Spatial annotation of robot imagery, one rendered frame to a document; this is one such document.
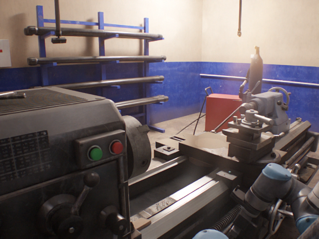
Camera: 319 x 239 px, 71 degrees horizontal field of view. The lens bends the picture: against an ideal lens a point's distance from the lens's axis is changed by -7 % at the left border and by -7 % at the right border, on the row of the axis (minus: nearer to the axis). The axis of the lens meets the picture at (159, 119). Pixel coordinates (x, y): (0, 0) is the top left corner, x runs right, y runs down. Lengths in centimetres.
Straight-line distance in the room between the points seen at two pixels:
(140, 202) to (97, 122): 76
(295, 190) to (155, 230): 51
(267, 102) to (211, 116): 242
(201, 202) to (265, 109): 105
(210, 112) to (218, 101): 25
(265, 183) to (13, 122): 78
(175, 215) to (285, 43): 475
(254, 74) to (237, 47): 177
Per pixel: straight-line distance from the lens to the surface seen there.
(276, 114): 208
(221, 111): 420
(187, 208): 104
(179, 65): 569
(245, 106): 172
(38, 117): 56
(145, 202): 127
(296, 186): 93
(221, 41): 603
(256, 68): 414
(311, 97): 527
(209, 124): 430
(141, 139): 88
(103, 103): 62
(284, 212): 125
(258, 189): 92
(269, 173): 89
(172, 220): 98
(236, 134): 119
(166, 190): 138
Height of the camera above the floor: 144
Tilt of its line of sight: 15 degrees down
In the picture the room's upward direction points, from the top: straight up
